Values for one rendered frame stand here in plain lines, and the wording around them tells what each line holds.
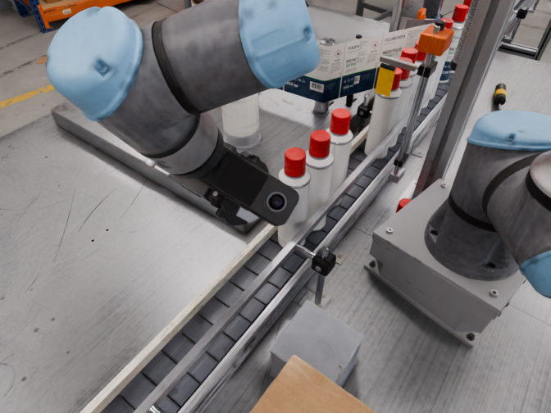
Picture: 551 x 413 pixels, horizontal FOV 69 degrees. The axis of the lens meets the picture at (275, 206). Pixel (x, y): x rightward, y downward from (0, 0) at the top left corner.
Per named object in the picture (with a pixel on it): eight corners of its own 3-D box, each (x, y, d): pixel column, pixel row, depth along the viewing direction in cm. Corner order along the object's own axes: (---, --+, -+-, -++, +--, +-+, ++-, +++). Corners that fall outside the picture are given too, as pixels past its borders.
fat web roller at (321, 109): (317, 105, 107) (324, 34, 94) (332, 111, 105) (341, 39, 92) (308, 112, 105) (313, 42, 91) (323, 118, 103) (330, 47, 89)
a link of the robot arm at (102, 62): (138, 62, 25) (29, 106, 27) (213, 142, 35) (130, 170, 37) (132, -23, 28) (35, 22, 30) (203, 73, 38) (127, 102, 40)
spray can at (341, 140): (325, 187, 84) (335, 101, 70) (347, 197, 82) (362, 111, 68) (311, 201, 81) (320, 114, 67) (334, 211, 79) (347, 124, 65)
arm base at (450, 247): (453, 202, 74) (469, 158, 67) (538, 246, 65) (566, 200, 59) (406, 242, 66) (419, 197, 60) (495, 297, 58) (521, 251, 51)
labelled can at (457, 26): (433, 74, 119) (455, 1, 105) (450, 79, 117) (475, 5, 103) (426, 81, 116) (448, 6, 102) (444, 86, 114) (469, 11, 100)
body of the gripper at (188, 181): (219, 147, 55) (173, 99, 44) (269, 172, 51) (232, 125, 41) (189, 194, 54) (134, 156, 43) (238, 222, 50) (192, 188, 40)
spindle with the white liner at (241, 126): (239, 124, 101) (230, -3, 80) (268, 136, 97) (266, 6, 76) (216, 141, 96) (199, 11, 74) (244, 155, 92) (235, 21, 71)
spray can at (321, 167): (307, 208, 80) (315, 121, 65) (330, 220, 78) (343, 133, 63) (293, 224, 77) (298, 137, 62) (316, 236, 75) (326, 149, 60)
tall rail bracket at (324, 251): (294, 282, 74) (298, 222, 62) (329, 302, 71) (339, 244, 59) (284, 294, 72) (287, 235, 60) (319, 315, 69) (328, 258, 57)
